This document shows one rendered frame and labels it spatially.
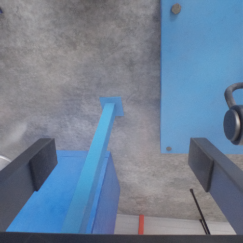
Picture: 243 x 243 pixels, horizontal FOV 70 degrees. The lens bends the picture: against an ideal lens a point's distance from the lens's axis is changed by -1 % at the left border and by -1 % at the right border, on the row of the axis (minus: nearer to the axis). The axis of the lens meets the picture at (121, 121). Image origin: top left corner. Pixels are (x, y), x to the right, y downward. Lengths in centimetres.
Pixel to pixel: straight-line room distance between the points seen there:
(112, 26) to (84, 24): 13
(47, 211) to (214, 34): 124
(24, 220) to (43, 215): 11
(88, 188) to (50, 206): 61
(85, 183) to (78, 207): 9
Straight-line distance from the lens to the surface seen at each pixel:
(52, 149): 16
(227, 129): 53
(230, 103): 59
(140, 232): 227
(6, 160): 196
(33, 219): 129
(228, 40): 81
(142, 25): 87
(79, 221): 65
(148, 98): 101
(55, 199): 128
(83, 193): 68
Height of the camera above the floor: 85
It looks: 48 degrees down
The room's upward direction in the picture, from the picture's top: 168 degrees counter-clockwise
